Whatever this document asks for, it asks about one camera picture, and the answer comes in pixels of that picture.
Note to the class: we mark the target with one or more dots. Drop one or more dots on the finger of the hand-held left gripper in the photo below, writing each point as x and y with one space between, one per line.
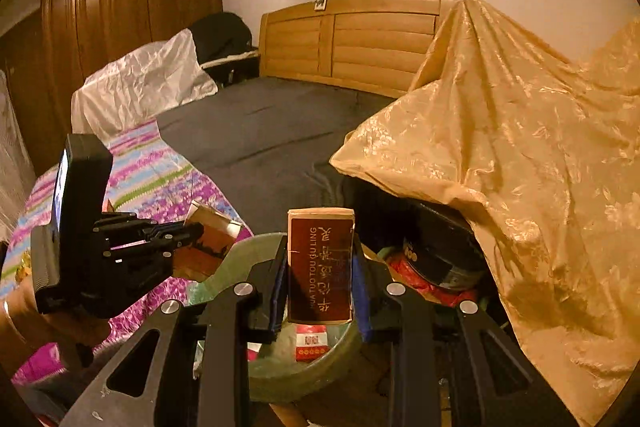
150 257
150 227

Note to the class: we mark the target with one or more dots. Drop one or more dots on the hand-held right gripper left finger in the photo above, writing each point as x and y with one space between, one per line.
278 292

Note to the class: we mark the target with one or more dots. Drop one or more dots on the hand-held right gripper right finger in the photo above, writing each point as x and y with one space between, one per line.
361 302

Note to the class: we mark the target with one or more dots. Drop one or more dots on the dark red box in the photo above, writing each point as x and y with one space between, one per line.
320 267

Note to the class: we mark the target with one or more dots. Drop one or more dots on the brown cardboard box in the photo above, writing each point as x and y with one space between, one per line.
210 247

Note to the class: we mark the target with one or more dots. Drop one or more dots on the striped floral bedsheet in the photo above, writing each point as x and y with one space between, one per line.
150 177

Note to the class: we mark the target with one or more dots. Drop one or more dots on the red plastic bag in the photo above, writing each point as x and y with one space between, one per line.
415 277

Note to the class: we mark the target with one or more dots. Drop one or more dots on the red and white packet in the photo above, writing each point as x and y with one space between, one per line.
311 343

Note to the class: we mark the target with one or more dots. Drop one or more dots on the yellow wrapper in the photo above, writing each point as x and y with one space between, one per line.
24 268

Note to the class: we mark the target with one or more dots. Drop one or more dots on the black round tin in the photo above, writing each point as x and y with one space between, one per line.
445 247

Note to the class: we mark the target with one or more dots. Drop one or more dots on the white plastic sheet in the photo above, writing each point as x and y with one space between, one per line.
140 82

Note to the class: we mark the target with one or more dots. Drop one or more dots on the dark grey bed sheet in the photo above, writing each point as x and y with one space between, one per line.
270 132

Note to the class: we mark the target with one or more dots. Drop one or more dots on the black clothing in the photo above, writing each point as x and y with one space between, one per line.
220 37

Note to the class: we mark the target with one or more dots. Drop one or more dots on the gold patterned cloth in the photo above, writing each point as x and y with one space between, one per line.
525 132

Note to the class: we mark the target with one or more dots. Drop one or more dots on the wooden headboard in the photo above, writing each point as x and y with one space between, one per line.
370 47

